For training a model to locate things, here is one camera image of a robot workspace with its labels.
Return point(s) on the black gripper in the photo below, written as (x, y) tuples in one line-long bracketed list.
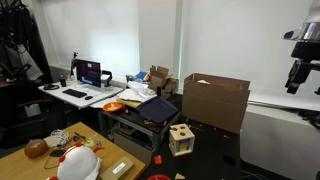
[(308, 51)]

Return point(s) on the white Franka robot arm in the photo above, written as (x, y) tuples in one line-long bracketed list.
[(310, 30)]

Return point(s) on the red plastic bowl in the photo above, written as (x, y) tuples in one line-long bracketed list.
[(159, 178)]

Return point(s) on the orange bowl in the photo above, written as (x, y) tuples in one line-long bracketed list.
[(112, 107)]

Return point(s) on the large open cardboard box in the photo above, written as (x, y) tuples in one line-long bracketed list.
[(213, 106)]

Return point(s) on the white packing plastic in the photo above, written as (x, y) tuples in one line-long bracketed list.
[(203, 81)]

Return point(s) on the wooden shape sorter cube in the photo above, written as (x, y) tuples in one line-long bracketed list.
[(181, 141)]

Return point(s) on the small open cardboard box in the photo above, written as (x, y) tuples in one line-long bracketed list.
[(160, 81)]

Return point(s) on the dark blue tote lid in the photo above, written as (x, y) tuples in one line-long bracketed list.
[(156, 110)]

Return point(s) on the pale wooden triangle block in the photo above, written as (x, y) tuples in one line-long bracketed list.
[(180, 177)]

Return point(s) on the blue yellow package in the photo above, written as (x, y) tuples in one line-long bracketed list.
[(141, 76)]

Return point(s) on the small red block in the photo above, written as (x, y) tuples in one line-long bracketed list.
[(158, 160)]

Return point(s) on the white paper pile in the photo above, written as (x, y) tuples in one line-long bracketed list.
[(138, 91)]

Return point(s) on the black metal cart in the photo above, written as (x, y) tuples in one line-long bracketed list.
[(140, 128)]

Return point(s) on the yellow folder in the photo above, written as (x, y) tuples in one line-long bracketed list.
[(128, 104)]

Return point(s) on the black desk stand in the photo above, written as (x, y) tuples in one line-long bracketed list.
[(107, 80)]

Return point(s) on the flat labelled cardboard box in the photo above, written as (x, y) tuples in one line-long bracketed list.
[(116, 168)]

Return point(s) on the computer monitor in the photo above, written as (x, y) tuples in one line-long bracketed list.
[(88, 73)]

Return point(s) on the black computer mouse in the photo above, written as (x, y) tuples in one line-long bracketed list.
[(88, 97)]

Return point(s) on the clear plastic container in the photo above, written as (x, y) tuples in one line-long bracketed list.
[(90, 143)]

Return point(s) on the white office desk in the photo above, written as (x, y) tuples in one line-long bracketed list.
[(80, 100)]

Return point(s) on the black computer keyboard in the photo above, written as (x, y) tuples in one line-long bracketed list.
[(74, 93)]

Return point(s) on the white red plush toy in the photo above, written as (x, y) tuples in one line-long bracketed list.
[(78, 165)]

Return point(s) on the black cup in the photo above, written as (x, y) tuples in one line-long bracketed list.
[(63, 82)]

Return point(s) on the white patterned cloth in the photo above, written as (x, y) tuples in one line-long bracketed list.
[(56, 137)]

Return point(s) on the black headphones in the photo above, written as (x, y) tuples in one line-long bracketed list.
[(51, 87)]

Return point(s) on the black phone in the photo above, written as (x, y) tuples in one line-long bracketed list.
[(58, 153)]

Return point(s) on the white paper roll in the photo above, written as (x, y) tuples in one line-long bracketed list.
[(32, 110)]

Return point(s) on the brown round ball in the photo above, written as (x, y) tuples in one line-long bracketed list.
[(35, 149)]

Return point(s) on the black office chair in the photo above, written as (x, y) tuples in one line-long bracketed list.
[(20, 126)]

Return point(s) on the wooden table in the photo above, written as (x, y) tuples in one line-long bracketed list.
[(20, 166)]

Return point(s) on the black camera tripod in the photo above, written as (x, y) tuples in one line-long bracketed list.
[(73, 65)]

